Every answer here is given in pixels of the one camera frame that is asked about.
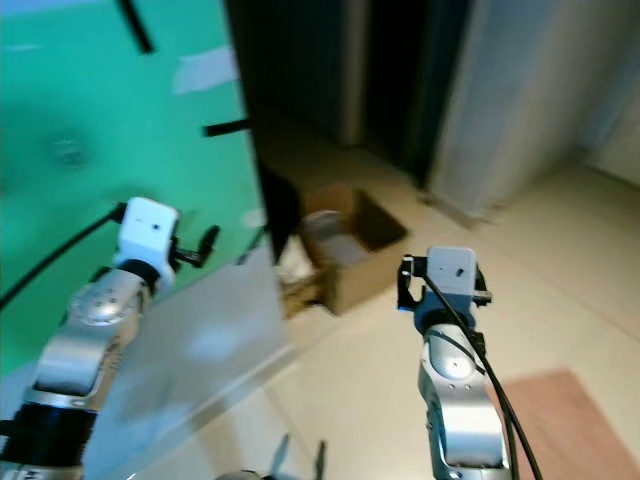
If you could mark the brown cardboard box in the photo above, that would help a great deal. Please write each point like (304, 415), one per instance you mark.
(365, 275)

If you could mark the white paper patch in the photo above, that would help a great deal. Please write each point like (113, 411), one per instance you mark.
(205, 70)

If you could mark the grey door panel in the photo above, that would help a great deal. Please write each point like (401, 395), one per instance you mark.
(520, 90)

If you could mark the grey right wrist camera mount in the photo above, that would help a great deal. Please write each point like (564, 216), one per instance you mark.
(452, 272)

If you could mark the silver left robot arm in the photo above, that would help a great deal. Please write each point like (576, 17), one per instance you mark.
(75, 350)

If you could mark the red-brown floor mat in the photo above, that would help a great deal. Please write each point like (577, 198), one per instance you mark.
(570, 425)

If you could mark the grey translucent panel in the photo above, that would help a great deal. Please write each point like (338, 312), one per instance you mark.
(210, 350)

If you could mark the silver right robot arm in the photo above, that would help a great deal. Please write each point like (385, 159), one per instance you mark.
(460, 400)

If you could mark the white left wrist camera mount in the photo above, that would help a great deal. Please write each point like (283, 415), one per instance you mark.
(148, 232)

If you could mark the long black slanted hook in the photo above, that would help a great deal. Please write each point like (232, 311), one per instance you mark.
(136, 26)

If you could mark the green hook board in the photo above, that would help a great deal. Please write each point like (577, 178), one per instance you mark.
(80, 90)

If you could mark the short black level hook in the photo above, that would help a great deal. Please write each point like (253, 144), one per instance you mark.
(226, 127)

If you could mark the black object behind board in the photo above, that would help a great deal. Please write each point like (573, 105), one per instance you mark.
(278, 205)

